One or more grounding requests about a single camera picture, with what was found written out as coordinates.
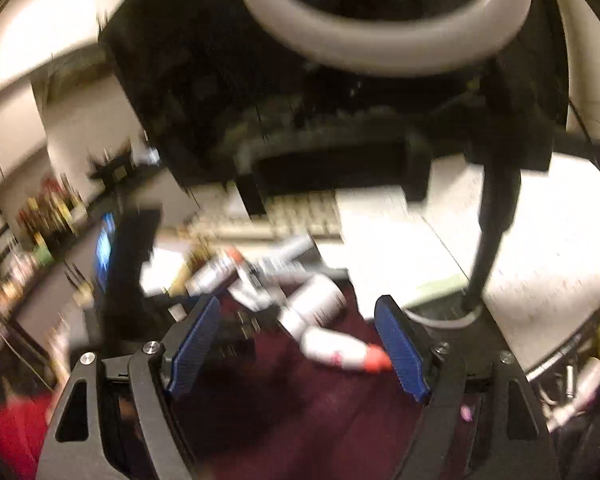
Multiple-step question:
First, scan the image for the dark red table mat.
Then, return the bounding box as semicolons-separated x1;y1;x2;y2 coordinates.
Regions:
177;282;481;480

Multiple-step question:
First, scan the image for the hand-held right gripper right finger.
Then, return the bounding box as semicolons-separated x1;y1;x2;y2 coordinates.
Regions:
374;296;562;480

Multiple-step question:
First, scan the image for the open notebook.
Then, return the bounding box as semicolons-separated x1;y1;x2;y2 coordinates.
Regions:
336;192;473;308

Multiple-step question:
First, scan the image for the white labelled small bottle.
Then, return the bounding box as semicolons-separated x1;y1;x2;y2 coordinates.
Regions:
257;234;318;277

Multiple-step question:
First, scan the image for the black cable plug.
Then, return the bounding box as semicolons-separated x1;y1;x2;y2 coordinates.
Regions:
219;309;281;358

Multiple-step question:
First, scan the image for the kitchen cabinet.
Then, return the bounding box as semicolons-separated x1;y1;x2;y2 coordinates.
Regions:
0;35;56;201

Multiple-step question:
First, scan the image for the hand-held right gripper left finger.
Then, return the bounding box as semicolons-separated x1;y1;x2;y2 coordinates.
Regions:
35;295;222;480

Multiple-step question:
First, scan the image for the black computer monitor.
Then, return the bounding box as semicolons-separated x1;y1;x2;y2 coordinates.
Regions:
97;0;570;203

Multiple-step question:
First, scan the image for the plain white bottle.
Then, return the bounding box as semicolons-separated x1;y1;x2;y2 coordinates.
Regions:
279;274;349;340

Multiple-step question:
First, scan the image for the white bottle orange cap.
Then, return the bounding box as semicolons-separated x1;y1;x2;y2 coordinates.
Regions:
184;246;245;297
300;326;394;375

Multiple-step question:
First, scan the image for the beige keyboard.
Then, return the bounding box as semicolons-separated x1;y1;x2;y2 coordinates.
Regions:
187;192;343;242

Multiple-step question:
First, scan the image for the white ring light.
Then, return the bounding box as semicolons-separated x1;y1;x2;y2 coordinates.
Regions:
234;0;534;80

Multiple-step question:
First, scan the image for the red cloth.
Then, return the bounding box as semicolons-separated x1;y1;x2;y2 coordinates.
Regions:
0;392;68;480

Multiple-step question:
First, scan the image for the small barcode box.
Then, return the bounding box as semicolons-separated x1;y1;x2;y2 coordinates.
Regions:
227;265;288;313

